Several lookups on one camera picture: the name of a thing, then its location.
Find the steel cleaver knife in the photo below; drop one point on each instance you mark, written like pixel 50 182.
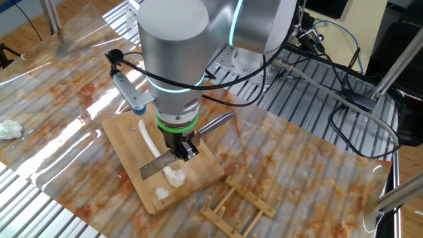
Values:
pixel 155 167

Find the crumpled white tissue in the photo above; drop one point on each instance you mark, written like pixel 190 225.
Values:
pixel 10 129

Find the marble pattern plastic mat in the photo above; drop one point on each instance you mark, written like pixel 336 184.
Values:
pixel 297 165

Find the black tripod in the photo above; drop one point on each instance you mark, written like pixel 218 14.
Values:
pixel 3 57

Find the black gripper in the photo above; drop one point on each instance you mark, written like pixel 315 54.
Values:
pixel 175 140

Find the wooden cutting board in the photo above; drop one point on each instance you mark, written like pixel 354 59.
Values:
pixel 125 155

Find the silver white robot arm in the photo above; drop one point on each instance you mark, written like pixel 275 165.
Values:
pixel 172 49

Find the chopped white scallion piece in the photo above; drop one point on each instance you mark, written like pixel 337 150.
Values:
pixel 162 193

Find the wooden peg rack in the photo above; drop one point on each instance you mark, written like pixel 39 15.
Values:
pixel 251 195

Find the black power adapter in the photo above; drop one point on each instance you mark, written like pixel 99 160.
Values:
pixel 361 100

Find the white scallion stalk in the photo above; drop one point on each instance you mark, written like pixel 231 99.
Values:
pixel 148 142

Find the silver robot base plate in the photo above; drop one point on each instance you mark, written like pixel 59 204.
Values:
pixel 228 59

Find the camera on metal stand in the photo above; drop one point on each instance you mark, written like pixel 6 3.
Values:
pixel 310 36

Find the aluminium frame post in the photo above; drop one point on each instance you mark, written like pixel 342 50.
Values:
pixel 396 66
pixel 49 15
pixel 403 193

